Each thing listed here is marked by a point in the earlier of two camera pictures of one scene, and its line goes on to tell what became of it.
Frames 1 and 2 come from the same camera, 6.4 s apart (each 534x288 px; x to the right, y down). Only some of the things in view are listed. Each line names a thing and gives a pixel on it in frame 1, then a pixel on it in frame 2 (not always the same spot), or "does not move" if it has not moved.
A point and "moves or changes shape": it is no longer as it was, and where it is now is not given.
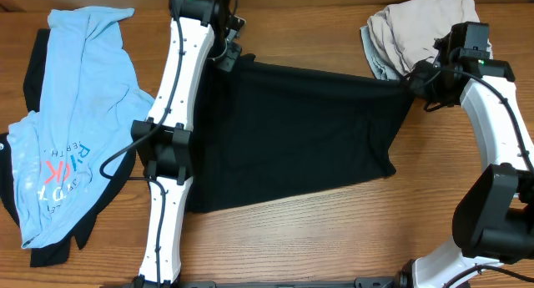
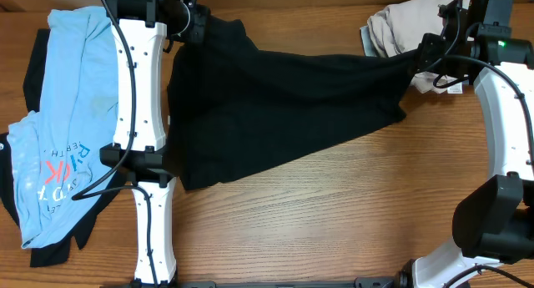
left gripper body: [229, 58] → [191, 25]
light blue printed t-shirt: [93, 101] does not move
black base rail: [360, 282] does not move
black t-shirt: [264, 129] moves or changes shape
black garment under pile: [32, 88] does not move
